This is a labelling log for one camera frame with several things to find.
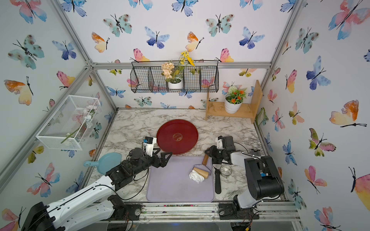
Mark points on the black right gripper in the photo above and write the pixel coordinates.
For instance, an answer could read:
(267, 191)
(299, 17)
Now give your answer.
(211, 152)

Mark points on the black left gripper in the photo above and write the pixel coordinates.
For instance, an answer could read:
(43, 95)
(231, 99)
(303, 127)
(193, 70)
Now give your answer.
(163, 162)

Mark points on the white dough piece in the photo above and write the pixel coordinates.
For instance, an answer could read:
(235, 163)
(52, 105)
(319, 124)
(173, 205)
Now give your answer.
(196, 177)

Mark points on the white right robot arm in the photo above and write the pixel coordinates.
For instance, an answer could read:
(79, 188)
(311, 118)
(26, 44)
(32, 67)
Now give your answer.
(263, 179)

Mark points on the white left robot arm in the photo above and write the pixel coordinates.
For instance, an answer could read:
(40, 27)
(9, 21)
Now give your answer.
(97, 201)

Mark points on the red round tray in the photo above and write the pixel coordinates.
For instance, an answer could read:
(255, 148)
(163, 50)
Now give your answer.
(177, 136)

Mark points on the lavender silicone mat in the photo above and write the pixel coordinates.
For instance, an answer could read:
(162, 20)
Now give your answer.
(172, 183)

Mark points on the white ribbed flower pot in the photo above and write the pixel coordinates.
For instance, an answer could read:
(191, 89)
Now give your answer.
(230, 107)

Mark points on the wooden shelf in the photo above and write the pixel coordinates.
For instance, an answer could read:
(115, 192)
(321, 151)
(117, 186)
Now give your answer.
(246, 110)

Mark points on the teal plastic scoop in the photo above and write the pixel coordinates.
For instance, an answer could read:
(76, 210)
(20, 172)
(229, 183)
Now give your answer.
(105, 163)

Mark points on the green paper packet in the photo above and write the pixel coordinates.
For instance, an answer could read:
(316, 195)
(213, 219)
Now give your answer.
(261, 118)

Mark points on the orange flower plant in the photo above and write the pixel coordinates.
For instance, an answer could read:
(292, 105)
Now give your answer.
(235, 95)

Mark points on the white pot with flowers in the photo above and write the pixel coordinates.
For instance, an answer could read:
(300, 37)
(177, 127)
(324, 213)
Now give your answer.
(174, 72)

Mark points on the pink artificial flower stem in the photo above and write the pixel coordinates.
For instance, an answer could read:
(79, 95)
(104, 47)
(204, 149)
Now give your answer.
(84, 119)

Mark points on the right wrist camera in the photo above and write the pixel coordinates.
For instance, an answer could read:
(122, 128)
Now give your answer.
(221, 142)

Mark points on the black handled strainer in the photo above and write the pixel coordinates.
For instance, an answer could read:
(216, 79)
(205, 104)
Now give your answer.
(224, 170)

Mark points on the black wire wall basket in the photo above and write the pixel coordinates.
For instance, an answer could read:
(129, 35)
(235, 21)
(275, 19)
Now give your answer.
(146, 77)

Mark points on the white mesh wall basket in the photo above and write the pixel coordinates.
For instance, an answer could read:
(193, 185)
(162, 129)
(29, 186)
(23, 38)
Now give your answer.
(63, 121)

